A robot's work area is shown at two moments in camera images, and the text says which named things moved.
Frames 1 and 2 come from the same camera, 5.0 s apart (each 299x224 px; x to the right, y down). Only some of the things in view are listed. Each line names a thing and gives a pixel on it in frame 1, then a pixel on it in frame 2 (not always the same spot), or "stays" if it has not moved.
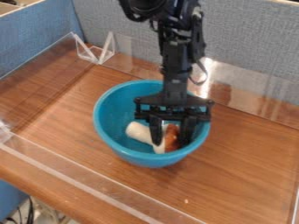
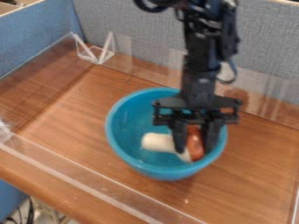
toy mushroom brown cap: (171, 136) -> (195, 138)
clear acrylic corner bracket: (92, 53) stays
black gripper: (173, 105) -> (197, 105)
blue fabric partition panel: (32, 27) stays
